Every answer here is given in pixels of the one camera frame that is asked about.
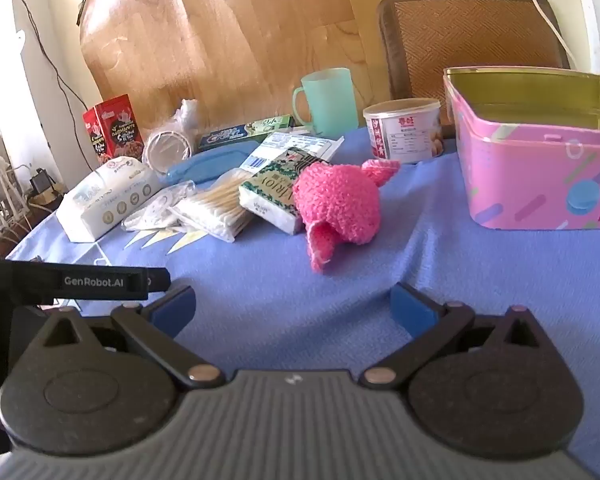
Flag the green plastic mug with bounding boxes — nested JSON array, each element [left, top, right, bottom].
[[292, 67, 359, 138]]

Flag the bagged plastic cup stack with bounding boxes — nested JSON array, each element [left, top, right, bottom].
[[142, 97, 201, 171]]

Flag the blue plastic case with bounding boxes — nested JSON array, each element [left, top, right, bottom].
[[160, 141, 261, 184]]

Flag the black power adapter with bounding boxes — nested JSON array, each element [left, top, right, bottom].
[[30, 169, 56, 195]]

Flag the toothpaste box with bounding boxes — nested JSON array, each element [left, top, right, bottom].
[[196, 115, 295, 153]]

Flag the clear dotted plastic packet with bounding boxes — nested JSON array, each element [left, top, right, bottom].
[[121, 182, 197, 233]]

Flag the green floral tissue packet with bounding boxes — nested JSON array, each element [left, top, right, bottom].
[[238, 147, 328, 235]]

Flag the white sachet pack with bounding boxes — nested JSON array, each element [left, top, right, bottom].
[[240, 130, 345, 171]]

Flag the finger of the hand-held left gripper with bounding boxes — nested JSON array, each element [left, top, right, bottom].
[[5, 260, 172, 306]]

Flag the red snack box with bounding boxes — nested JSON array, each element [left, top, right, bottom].
[[83, 94, 146, 167]]

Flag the white wet wipes pack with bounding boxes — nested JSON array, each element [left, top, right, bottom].
[[56, 156, 161, 242]]

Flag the round can red label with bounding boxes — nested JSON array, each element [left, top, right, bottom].
[[363, 98, 445, 163]]

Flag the pink tin box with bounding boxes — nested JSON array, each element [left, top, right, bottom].
[[442, 66, 600, 231]]

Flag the pink knitted toy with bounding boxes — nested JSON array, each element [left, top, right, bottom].
[[292, 158, 401, 273]]

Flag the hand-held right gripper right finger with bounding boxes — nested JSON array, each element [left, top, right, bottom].
[[360, 282, 556, 391]]

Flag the wooden board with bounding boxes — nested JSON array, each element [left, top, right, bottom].
[[79, 0, 398, 133]]

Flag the black wall cable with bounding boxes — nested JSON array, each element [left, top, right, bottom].
[[10, 0, 96, 171]]

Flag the blue tablecloth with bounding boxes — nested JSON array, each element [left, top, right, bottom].
[[5, 125, 600, 476]]

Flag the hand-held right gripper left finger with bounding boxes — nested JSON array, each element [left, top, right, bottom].
[[17, 284, 226, 391]]

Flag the cotton swab pack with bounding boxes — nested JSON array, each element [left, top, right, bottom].
[[172, 169, 255, 241]]

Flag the brown woven chair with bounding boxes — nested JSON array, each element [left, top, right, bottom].
[[377, 0, 571, 126]]

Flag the white power cable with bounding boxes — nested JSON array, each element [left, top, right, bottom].
[[505, 0, 578, 68]]

